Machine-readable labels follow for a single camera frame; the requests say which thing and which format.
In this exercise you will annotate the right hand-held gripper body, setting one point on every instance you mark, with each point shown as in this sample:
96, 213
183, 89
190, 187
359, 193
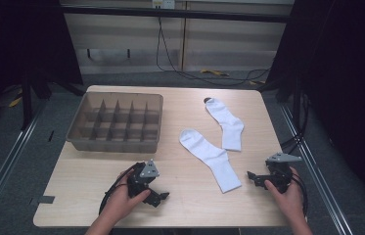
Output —
279, 174

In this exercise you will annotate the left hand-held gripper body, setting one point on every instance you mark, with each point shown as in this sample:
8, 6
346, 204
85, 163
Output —
137, 181

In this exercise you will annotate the long white sock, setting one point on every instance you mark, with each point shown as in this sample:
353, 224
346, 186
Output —
211, 156

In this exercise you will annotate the short white sock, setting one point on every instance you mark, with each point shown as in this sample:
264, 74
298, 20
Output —
230, 125

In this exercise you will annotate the person's left hand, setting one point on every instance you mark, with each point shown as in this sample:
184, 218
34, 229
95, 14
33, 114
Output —
121, 202

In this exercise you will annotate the person's right hand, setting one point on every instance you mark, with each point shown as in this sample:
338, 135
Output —
291, 202

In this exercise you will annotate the dark round table grommet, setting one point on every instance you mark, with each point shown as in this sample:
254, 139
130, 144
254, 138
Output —
207, 99

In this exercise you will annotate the grey tape mark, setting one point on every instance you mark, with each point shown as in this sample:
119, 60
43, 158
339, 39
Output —
47, 199

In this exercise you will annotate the small yellow floor scrap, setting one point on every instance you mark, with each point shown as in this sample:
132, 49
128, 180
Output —
257, 82

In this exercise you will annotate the small black floor tape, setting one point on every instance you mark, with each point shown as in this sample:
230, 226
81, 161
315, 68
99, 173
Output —
51, 135

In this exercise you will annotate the yellow strip on floor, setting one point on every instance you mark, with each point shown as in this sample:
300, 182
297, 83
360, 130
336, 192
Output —
214, 72

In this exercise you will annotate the black curtain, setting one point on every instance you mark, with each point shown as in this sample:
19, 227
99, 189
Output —
346, 81
17, 39

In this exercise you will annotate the black metal stand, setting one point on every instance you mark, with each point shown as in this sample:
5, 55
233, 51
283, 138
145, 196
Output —
26, 104

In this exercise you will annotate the yellow tag by stand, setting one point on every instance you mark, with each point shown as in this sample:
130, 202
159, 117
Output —
15, 102

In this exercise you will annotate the metal floor rail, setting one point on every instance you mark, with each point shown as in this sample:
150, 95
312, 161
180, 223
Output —
317, 176
4, 166

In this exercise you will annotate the white wall power outlet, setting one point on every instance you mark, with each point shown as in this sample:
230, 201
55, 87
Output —
163, 4

